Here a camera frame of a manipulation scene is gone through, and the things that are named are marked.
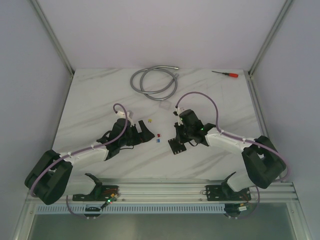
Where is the black fuse box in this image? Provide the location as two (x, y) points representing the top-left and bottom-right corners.
(168, 137), (188, 155)

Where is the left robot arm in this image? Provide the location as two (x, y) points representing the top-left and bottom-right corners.
(24, 118), (155, 205)

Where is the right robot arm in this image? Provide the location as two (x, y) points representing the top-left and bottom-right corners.
(168, 108), (287, 200)

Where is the clear plastic fuse box cover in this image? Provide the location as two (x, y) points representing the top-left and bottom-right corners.
(159, 100), (172, 111)

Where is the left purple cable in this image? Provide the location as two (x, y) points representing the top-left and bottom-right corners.
(29, 103), (131, 221)

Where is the purple cable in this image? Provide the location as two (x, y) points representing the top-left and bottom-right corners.
(174, 91), (291, 220)
(29, 103), (131, 221)

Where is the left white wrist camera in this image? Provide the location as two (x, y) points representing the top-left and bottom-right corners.
(116, 110), (134, 126)

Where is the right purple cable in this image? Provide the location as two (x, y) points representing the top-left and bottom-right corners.
(174, 91), (291, 220)

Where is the aluminium rail frame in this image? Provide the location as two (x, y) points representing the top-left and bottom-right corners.
(24, 177), (300, 207)

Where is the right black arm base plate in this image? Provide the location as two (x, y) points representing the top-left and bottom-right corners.
(204, 185), (252, 202)

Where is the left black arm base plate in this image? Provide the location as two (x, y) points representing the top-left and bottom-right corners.
(72, 185), (119, 202)

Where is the grey coiled metal hose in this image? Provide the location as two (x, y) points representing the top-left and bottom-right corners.
(129, 65), (180, 102)

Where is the red handled screwdriver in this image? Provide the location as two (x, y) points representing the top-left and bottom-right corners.
(212, 70), (239, 78)

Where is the perforated cable duct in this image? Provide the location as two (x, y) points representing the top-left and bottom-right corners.
(34, 204), (251, 215)

